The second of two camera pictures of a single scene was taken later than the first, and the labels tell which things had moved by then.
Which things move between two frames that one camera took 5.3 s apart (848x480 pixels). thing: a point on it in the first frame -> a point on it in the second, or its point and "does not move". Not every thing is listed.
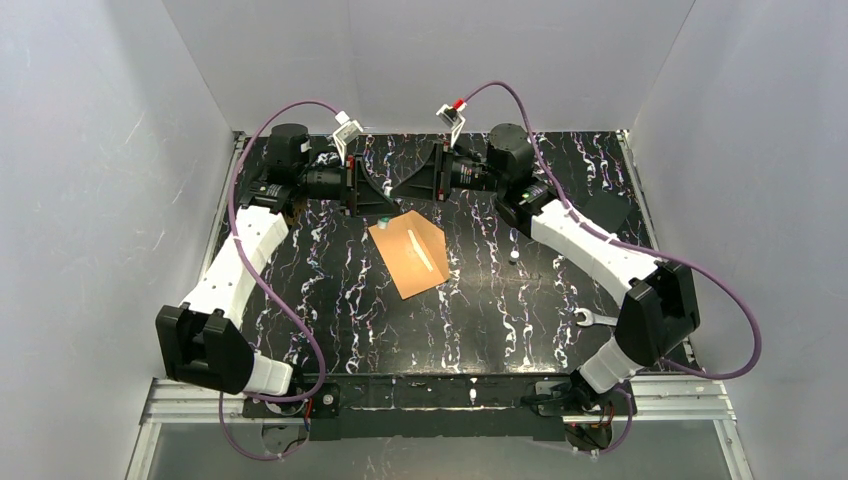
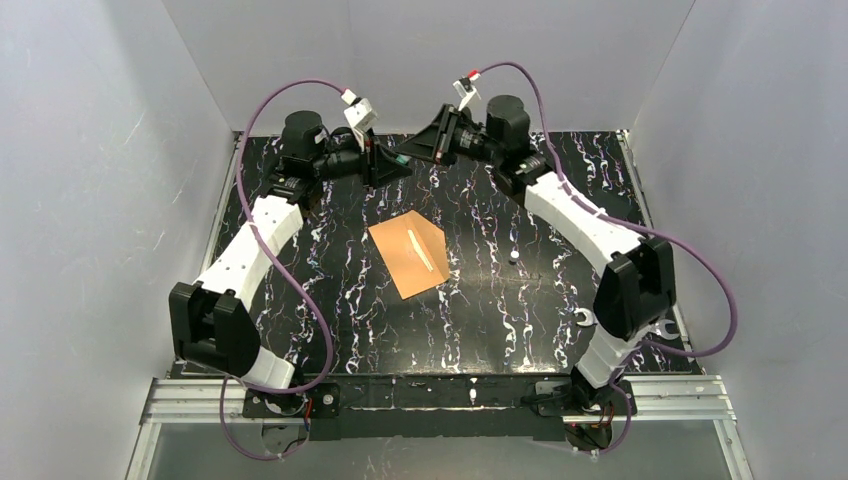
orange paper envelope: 414,253 does not move
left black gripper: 352,183 -> 370,163
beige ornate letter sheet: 419,250 does not move
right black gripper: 444,172 -> 447,136
